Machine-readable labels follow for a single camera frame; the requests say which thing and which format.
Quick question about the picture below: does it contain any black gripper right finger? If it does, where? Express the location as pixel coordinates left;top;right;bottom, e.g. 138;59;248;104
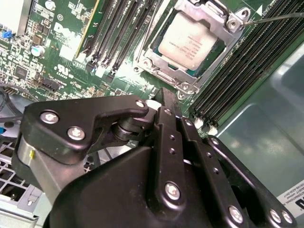
179;116;299;228

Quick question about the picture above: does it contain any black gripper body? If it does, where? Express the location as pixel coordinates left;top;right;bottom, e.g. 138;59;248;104
48;145;228;228

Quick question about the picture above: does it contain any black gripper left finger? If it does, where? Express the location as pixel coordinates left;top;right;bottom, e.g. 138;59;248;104
11;88;188;211

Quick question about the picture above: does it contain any silver square CPU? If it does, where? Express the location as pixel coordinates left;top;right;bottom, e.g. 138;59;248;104
158;11;226;71

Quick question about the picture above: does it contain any metal socket cover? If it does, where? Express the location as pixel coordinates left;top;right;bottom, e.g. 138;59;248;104
147;0;240;80

